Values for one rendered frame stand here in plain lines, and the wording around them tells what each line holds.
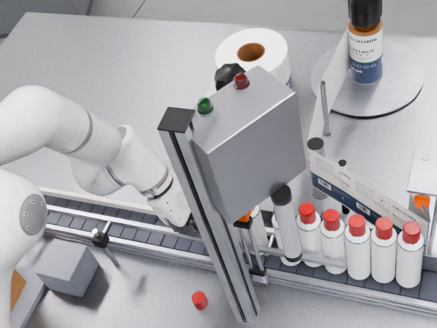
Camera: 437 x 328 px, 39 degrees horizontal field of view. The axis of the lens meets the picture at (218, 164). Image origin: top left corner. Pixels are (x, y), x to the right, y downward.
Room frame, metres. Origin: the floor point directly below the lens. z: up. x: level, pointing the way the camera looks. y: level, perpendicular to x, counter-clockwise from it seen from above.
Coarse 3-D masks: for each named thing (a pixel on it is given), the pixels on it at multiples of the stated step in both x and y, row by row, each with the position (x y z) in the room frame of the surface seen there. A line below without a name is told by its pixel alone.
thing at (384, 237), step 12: (384, 228) 0.61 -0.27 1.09; (372, 240) 0.62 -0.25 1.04; (384, 240) 0.60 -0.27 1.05; (396, 240) 0.60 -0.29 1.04; (372, 252) 0.62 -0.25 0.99; (384, 252) 0.59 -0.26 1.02; (396, 252) 0.61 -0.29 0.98; (372, 264) 0.62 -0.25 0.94; (384, 264) 0.59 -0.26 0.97; (372, 276) 0.62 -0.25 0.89; (384, 276) 0.59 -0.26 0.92
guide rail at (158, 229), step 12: (84, 216) 0.97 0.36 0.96; (96, 216) 0.96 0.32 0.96; (108, 216) 0.94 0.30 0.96; (144, 228) 0.88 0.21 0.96; (156, 228) 0.86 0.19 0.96; (168, 228) 0.85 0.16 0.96; (264, 252) 0.72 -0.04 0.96; (276, 252) 0.70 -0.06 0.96; (324, 264) 0.64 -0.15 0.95; (336, 264) 0.63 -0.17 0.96
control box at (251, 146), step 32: (224, 96) 0.69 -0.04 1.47; (256, 96) 0.66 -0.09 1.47; (288, 96) 0.65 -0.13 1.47; (224, 128) 0.62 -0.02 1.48; (256, 128) 0.62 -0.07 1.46; (288, 128) 0.64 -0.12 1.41; (224, 160) 0.59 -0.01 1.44; (256, 160) 0.61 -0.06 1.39; (288, 160) 0.63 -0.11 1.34; (224, 192) 0.59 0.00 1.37; (256, 192) 0.61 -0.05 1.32
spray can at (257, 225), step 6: (258, 204) 0.78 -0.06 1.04; (258, 210) 0.77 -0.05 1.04; (252, 216) 0.76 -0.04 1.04; (258, 216) 0.76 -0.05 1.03; (252, 222) 0.76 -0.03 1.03; (258, 222) 0.76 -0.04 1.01; (252, 228) 0.76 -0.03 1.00; (258, 228) 0.76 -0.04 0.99; (264, 228) 0.77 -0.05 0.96; (246, 234) 0.76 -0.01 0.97; (258, 234) 0.76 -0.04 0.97; (264, 234) 0.76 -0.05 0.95; (246, 240) 0.77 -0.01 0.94; (258, 240) 0.76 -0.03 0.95; (264, 240) 0.76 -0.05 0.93; (252, 252) 0.76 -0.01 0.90
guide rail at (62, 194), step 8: (48, 192) 1.13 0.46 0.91; (56, 192) 1.12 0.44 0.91; (64, 192) 1.11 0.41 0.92; (80, 200) 1.07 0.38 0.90; (88, 200) 1.06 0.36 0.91; (96, 200) 1.04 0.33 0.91; (104, 200) 1.04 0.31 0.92; (112, 200) 1.03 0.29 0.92; (120, 208) 1.01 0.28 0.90; (128, 208) 1.00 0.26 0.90; (136, 208) 0.98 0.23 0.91; (144, 208) 0.97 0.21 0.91; (272, 232) 0.79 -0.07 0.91
